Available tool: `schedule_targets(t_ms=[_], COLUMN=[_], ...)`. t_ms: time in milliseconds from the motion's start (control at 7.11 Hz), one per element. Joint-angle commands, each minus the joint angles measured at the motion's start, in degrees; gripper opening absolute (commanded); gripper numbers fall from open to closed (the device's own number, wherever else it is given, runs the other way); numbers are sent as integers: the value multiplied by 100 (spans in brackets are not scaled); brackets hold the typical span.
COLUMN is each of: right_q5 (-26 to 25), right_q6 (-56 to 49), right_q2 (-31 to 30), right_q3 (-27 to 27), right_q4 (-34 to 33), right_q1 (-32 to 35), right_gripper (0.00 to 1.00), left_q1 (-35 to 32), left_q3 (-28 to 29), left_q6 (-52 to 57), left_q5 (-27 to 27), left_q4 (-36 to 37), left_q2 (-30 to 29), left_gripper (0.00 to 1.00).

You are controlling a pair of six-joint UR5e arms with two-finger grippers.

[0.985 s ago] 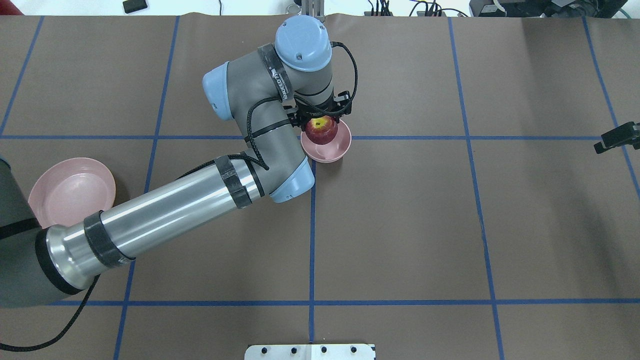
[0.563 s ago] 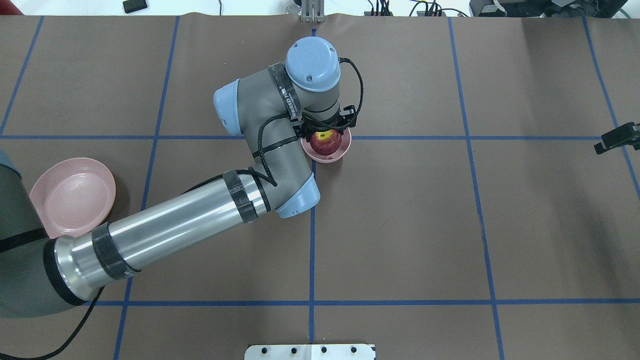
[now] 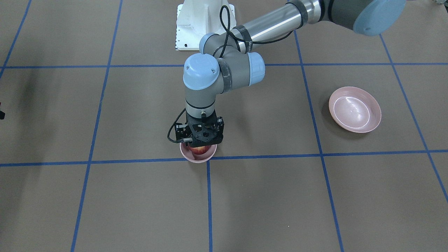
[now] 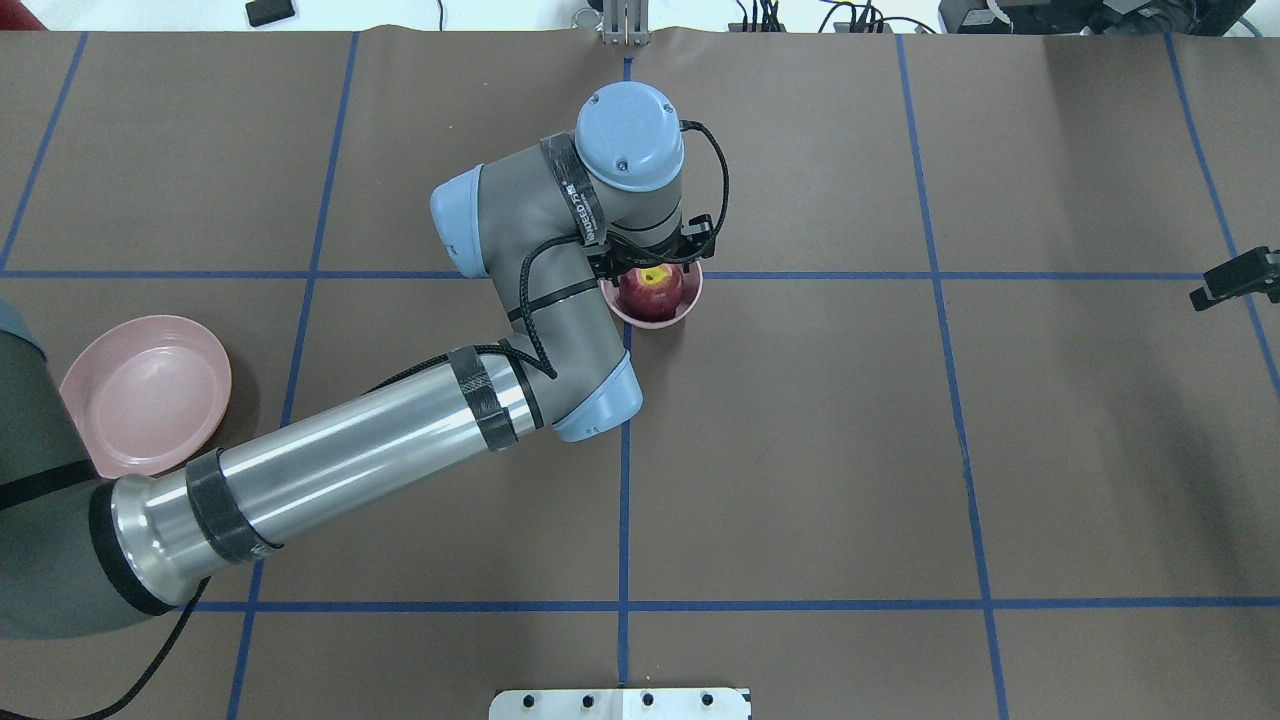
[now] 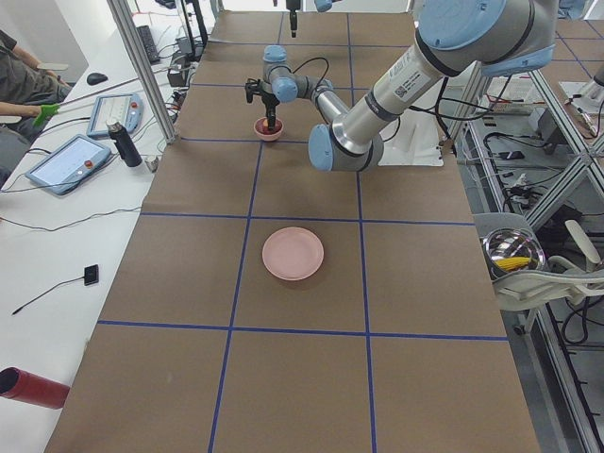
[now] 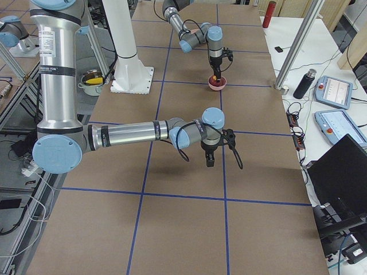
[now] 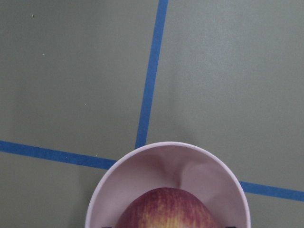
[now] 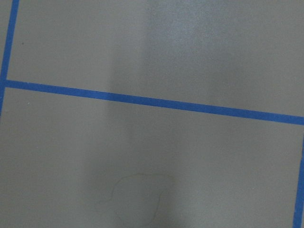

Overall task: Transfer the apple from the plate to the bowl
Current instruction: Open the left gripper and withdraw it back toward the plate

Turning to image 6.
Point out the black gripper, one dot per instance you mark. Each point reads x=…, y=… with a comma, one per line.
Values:
x=215, y=62
x=208, y=148

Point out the pink bowl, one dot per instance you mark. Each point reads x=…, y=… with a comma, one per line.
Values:
x=219, y=86

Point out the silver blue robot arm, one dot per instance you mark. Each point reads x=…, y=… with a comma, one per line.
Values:
x=62, y=139
x=206, y=33

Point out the small black device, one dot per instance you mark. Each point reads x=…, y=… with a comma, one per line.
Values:
x=279, y=49

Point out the red thermos bottle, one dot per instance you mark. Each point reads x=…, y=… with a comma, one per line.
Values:
x=269, y=13

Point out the black orange adapter box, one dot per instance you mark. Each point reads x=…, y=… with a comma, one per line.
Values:
x=292, y=120

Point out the black thermos bottle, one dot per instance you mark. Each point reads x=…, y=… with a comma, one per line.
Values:
x=304, y=84

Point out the upper teach pendant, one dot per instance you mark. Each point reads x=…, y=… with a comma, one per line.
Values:
x=333, y=92

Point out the teach pendant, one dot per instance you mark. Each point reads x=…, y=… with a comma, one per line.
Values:
x=333, y=92
x=335, y=124

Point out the white enamel pot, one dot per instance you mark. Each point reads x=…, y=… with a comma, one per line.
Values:
x=91, y=82

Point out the black monitor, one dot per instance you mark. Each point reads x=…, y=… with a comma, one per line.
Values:
x=339, y=179

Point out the lower teach pendant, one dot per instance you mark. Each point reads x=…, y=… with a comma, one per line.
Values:
x=335, y=124

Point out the white power adapter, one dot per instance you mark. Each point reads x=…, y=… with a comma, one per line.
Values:
x=30, y=169

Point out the aluminium frame post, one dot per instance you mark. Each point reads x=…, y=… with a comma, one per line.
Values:
x=298, y=41

